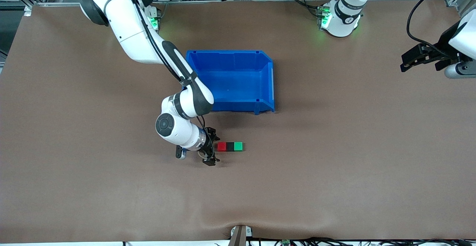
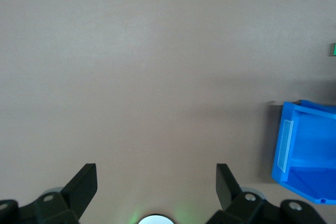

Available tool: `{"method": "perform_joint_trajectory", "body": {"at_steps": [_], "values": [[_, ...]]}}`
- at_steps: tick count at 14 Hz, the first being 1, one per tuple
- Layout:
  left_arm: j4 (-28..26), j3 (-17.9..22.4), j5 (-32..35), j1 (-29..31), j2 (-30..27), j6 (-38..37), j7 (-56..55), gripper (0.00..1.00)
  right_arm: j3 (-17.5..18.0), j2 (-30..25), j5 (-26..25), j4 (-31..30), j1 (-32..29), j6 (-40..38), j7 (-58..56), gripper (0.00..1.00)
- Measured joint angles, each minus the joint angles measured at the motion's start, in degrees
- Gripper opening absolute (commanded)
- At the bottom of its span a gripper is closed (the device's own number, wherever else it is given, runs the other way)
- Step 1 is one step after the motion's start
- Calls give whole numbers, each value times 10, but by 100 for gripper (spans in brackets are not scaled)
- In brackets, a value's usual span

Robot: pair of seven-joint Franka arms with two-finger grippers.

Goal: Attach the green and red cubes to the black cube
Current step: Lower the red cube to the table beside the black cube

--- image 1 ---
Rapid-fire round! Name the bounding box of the blue plastic storage bin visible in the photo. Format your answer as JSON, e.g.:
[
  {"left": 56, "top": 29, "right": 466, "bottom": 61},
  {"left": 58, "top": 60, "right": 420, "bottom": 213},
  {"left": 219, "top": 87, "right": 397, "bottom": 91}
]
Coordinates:
[{"left": 185, "top": 50, "right": 276, "bottom": 116}]

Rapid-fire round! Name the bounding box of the brown camera mount post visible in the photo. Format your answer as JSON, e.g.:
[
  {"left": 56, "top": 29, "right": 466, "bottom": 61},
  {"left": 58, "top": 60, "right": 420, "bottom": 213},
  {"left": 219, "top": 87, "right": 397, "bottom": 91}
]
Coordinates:
[{"left": 228, "top": 225, "right": 254, "bottom": 246}]

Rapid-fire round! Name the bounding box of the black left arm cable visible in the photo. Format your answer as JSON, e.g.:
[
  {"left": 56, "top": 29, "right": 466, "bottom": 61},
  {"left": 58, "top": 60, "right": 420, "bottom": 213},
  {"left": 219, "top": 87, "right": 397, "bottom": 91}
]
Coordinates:
[{"left": 406, "top": 0, "right": 473, "bottom": 53}]

